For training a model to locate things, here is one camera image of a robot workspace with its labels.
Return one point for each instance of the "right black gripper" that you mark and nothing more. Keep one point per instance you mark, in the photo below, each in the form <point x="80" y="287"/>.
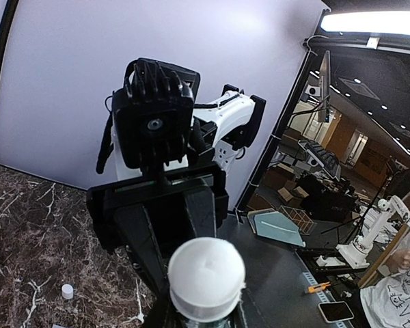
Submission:
<point x="146" y="214"/>

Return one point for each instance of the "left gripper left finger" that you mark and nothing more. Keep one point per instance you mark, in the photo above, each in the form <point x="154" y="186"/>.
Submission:
<point x="162" y="314"/>

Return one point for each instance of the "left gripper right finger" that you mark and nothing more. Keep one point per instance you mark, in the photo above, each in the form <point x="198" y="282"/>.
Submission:
<point x="240" y="318"/>

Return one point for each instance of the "green glue stick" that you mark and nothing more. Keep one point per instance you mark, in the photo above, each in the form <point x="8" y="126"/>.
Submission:
<point x="206" y="277"/>

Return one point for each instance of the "white glue stick cap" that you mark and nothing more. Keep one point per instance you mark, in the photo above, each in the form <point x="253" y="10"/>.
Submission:
<point x="67" y="291"/>

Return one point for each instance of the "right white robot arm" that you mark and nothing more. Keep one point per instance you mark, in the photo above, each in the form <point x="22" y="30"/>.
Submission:
<point x="221" y="131"/>

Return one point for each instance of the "small white robot arm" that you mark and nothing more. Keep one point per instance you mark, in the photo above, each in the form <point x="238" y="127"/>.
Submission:
<point x="285" y="226"/>

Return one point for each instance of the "pink smartphone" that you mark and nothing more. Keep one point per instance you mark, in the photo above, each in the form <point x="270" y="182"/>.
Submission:
<point x="334" y="312"/>

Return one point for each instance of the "person in white shirt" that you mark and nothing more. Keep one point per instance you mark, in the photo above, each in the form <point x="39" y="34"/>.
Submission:
<point x="387" y="303"/>

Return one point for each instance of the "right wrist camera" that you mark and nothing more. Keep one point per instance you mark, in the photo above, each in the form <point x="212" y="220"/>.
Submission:
<point x="153" y="111"/>

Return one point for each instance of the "right black frame post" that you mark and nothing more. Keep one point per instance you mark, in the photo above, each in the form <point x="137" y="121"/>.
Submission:
<point x="275" y="136"/>

